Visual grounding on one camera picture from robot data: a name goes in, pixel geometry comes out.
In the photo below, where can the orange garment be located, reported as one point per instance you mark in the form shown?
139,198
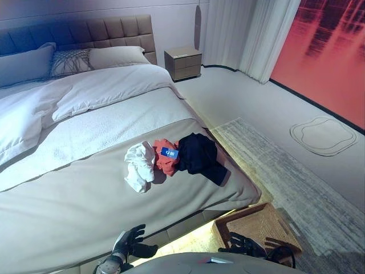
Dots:
165,165

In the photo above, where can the plain grey pillow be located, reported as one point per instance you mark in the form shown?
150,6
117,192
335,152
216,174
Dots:
22,65

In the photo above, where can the line patterned pillow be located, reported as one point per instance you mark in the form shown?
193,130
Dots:
69,62

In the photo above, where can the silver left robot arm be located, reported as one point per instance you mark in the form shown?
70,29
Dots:
109,265

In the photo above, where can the brown two-drawer nightstand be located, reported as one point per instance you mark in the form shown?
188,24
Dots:
185,65

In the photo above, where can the white curtain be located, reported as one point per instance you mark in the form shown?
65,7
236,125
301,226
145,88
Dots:
242,37

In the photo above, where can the tufted brown headboard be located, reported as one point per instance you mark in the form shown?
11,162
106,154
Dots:
114,31

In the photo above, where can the blue paper tag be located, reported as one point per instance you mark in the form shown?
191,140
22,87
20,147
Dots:
169,153

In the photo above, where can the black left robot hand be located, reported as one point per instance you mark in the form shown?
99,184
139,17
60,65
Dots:
128,242

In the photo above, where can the red wall panel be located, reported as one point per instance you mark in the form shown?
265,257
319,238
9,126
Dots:
328,57

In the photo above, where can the white garment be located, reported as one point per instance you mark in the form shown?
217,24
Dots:
139,162

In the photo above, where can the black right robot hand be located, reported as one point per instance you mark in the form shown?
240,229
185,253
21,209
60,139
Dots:
242,244

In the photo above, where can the slim hanging pendant lamp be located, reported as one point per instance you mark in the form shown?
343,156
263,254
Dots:
197,25

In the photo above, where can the white duvet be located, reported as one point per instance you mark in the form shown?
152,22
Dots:
99,88

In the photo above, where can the woven wicker basket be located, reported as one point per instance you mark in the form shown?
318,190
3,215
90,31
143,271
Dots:
256,222

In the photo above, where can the grey robot torso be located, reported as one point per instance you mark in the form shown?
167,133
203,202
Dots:
185,264

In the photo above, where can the dark navy garment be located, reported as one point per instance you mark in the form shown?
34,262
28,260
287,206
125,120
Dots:
199,157

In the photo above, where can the white textured blanket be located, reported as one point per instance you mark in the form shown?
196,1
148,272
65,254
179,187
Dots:
114,122

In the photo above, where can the plain beige pillow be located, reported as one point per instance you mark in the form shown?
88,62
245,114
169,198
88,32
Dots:
117,57

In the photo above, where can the round outlined floor mat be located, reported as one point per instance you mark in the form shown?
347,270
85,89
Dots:
322,137

